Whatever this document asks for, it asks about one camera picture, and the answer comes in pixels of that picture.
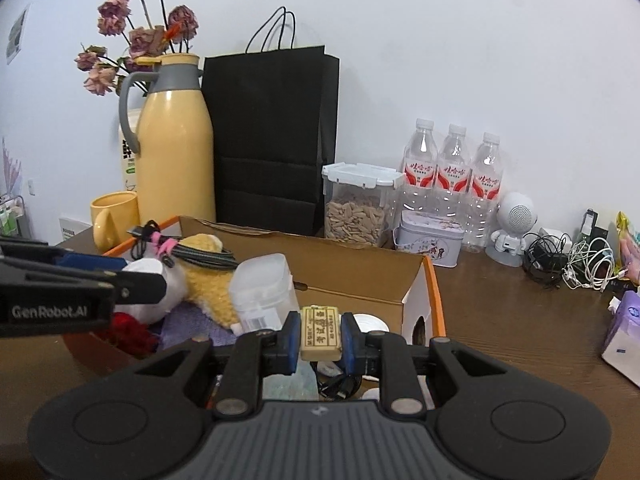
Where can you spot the cardboard box with pumpkin print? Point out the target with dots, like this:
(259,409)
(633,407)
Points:
(350,270)

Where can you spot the clear seed food container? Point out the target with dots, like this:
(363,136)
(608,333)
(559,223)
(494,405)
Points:
(355,220)

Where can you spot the white drink carton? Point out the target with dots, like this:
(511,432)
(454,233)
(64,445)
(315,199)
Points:
(129,160)

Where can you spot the clear water bottle red label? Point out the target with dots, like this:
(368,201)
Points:
(419,160)
(486,180)
(454,170)

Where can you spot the colourful snack packet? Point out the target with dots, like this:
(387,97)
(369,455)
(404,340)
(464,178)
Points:
(627,250)

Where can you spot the white and yellow plush toy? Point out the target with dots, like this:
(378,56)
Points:
(210,285)

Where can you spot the black paper bag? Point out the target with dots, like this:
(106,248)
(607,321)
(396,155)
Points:
(270,135)

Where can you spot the purple wall decoration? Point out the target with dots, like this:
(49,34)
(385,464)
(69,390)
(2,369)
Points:
(11,170)

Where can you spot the dried pink flowers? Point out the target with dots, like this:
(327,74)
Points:
(112,15)

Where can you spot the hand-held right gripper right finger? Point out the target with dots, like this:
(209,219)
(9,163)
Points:
(350,345)

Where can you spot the white printed tin box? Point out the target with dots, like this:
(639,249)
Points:
(427,245)

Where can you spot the beige snack bar packet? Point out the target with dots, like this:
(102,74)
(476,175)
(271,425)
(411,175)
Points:
(320,332)

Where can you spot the white round jar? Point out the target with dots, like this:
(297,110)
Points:
(329,368)
(370,323)

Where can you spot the purple cloth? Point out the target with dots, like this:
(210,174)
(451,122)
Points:
(195,327)

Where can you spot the light green cloth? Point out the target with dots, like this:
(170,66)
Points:
(290,387)

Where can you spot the clear plastic container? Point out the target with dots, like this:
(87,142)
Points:
(260,285)

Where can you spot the red fuzzy object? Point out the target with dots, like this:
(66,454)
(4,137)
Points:
(132,332)

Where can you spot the white flat box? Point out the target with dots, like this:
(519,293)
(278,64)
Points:
(75,226)

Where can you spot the wall poster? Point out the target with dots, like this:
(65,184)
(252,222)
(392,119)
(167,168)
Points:
(17,35)

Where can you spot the white wall socket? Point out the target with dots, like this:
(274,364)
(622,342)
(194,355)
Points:
(32,186)

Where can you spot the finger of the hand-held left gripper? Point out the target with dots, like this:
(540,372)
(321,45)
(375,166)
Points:
(142,287)
(90,261)

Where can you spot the white robot speaker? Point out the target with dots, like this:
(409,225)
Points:
(517,215)

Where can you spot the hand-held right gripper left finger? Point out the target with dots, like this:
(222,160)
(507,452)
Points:
(290,345)

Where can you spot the white charger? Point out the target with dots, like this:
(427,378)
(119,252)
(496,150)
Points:
(552,235)

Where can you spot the yellow thermos jug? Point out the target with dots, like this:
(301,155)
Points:
(175,160)

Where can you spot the purple and white tissue pack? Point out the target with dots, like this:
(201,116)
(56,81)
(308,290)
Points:
(622,345)

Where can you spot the yellow mug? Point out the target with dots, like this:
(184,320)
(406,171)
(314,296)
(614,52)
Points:
(117,215)

